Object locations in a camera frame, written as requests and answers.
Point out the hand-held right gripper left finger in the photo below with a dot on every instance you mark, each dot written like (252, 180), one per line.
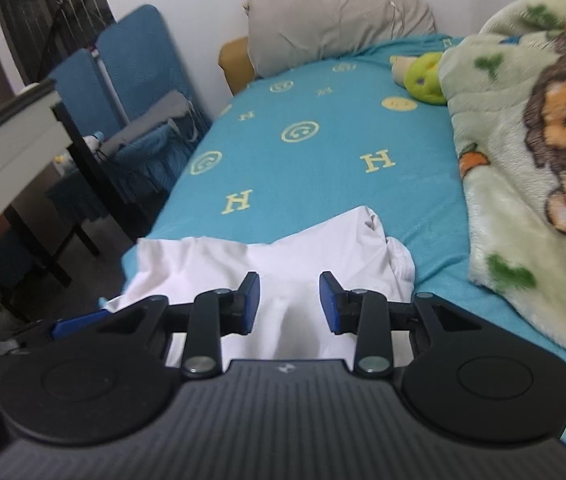
(253, 305)

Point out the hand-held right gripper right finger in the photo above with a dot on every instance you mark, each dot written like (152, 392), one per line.
(327, 305)

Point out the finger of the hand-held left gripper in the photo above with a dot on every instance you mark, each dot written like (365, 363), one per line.
(78, 324)

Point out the white shirt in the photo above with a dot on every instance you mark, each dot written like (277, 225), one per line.
(313, 250)

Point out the teal patterned bed sheet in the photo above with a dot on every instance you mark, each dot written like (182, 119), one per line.
(323, 175)

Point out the small white blue toy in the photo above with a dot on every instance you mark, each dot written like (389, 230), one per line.
(94, 141)

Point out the green printed fleece blanket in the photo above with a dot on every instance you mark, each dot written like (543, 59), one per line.
(503, 210)

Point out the grey cloth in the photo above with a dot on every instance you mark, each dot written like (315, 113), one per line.
(158, 115)

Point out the short blue covered chair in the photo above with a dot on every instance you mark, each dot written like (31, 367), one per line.
(80, 90)

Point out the tan cushion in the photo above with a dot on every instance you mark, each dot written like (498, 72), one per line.
(235, 65)

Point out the green plush toy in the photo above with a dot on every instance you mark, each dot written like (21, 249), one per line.
(425, 80)

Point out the tall blue covered chair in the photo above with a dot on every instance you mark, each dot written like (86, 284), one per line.
(138, 50)

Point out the grey pillow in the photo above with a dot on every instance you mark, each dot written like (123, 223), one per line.
(323, 25)

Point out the dark window with grille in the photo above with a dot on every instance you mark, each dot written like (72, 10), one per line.
(48, 10)

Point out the white table with black frame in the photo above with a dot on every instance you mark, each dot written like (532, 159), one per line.
(8, 160)

